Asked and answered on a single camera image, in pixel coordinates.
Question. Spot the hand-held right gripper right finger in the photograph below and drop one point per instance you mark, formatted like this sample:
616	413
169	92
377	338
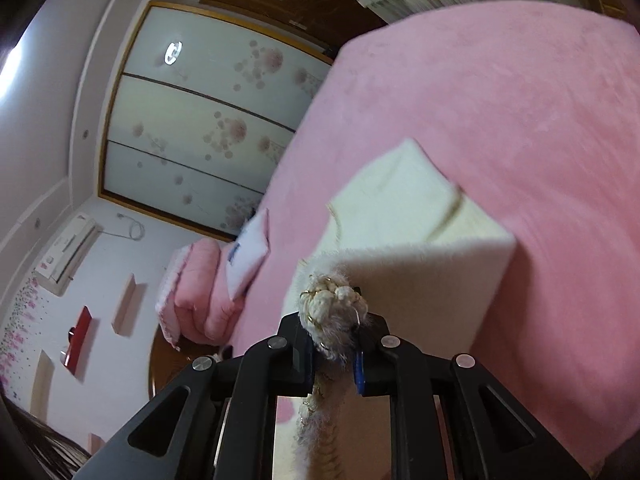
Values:
359	375

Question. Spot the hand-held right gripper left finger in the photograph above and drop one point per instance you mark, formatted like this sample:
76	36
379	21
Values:
295	360

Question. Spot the white fuzzy cardigan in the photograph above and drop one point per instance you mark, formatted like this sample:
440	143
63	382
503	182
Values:
400	220

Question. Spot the folded pink quilt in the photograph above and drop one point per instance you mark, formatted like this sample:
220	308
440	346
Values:
200	300

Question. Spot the white pillow with blue print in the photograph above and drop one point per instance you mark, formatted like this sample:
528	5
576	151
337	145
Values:
247	255

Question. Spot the wooden headboard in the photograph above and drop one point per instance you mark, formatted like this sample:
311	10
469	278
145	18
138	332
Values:
170	365

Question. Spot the floral sliding-door wardrobe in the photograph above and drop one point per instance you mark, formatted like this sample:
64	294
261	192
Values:
200	135

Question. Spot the white air conditioner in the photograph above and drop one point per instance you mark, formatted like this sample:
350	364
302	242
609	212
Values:
67	255

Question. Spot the person's dark hair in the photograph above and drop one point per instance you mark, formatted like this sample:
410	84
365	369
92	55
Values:
45	450

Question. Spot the pink plush bed blanket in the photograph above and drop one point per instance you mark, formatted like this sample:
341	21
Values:
500	110

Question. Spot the wooden wall shelf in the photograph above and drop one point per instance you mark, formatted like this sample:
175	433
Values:
127	305
45	380

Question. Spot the red wall shelf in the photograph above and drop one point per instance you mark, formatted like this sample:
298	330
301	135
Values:
80	335

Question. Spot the pink floral wall decal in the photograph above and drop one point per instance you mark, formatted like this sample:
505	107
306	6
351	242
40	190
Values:
20	320

